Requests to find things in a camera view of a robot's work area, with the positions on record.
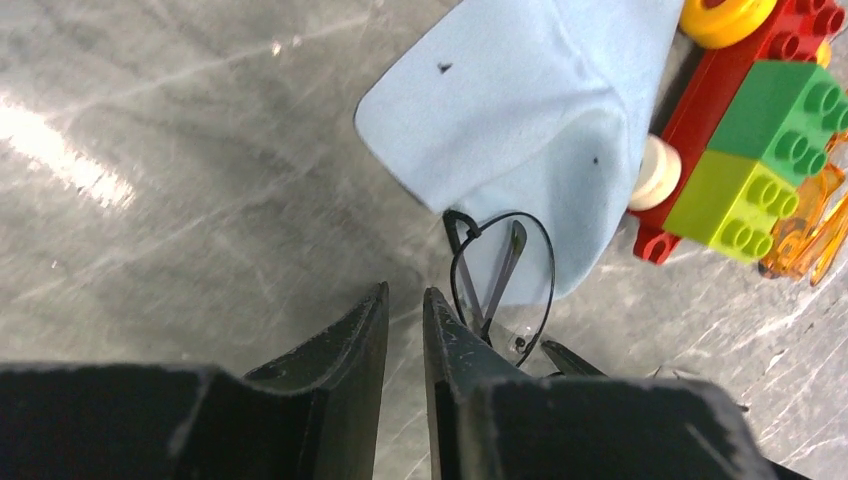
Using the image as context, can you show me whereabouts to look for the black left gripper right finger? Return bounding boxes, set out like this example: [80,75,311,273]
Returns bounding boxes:
[422,286,763,480]

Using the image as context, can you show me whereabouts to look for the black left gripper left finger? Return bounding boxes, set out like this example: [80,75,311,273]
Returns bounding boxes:
[1,283,389,479]

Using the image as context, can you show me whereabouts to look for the thin black framed glasses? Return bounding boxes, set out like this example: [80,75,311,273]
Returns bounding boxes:
[442,209,607,379]

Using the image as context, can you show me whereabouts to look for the light blue cleaning cloth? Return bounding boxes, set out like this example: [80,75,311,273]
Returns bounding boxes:
[354,1,683,298]

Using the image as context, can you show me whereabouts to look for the colourful toy brick car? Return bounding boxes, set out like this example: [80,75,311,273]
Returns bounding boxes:
[629,1,847,264]

